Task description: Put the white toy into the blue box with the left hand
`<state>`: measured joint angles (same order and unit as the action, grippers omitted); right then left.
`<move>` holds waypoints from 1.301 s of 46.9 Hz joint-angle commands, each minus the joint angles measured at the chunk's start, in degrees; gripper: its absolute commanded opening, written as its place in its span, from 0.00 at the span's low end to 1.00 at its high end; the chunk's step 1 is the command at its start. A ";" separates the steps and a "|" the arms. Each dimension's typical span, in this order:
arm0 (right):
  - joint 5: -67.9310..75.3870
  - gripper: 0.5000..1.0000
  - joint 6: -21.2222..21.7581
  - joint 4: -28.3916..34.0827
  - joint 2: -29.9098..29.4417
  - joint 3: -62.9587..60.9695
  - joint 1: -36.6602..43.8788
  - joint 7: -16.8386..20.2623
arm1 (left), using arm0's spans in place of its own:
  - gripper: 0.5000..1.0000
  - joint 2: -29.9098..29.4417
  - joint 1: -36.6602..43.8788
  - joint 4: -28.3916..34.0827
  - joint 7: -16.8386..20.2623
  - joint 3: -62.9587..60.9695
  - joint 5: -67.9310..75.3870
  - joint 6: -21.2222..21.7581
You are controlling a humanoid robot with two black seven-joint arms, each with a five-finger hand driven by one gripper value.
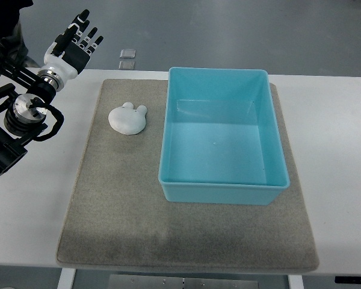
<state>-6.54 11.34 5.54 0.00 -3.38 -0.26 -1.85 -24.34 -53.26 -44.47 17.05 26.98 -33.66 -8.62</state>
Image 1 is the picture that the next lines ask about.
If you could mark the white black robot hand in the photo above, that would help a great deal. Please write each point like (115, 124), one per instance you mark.
(71, 51)

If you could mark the white bunny toy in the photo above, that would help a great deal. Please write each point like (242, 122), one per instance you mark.
(127, 119)

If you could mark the blue plastic box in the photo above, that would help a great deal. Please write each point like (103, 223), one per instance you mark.
(221, 142)

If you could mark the lower floor metal plate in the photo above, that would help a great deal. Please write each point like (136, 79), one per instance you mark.
(126, 65)

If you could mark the floor metal plate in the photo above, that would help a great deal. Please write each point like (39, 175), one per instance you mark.
(127, 54)
(126, 65)

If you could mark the upper floor metal plate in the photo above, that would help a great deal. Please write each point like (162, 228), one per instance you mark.
(127, 54)

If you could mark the dark object top left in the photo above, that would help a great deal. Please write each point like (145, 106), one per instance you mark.
(10, 28)

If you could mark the grey felt mat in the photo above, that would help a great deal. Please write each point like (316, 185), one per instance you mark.
(118, 217)

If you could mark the white left table leg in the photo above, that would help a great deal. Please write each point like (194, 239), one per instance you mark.
(66, 279)

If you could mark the white table leg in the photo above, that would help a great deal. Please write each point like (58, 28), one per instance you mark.
(295, 282)
(66, 279)

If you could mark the white right table leg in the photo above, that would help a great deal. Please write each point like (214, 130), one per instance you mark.
(295, 282)

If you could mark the black table control panel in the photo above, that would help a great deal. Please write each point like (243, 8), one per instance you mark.
(348, 280)

